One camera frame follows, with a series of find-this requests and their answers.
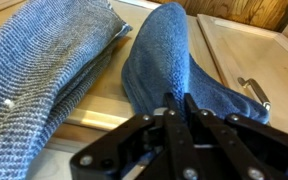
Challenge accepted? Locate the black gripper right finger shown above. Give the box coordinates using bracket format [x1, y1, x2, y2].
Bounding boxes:
[183, 92, 272, 180]

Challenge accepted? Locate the wooden cabinet door with towels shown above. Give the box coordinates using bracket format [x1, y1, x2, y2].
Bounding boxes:
[0, 0, 223, 180]

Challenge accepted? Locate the wooden cabinet door with handle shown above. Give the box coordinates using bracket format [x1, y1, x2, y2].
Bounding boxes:
[196, 13, 288, 141]

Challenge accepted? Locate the grey-blue woven towel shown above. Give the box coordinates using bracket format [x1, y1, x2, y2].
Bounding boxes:
[0, 0, 134, 180]

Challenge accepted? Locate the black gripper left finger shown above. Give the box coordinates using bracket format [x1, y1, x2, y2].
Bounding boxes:
[162, 92, 202, 180]

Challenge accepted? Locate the blue terry towel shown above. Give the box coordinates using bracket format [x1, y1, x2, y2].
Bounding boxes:
[120, 2, 271, 125]

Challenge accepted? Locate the metal cabinet door handle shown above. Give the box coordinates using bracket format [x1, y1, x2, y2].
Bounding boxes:
[237, 76, 273, 113]

